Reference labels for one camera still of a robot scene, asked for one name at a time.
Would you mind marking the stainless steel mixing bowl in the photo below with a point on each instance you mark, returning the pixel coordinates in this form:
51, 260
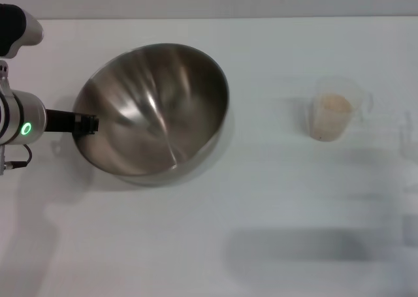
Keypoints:
163, 98

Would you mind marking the clear plastic measuring cup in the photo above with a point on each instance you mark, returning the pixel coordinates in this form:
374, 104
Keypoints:
330, 83

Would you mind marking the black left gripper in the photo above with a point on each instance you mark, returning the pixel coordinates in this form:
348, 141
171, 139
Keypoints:
60, 122

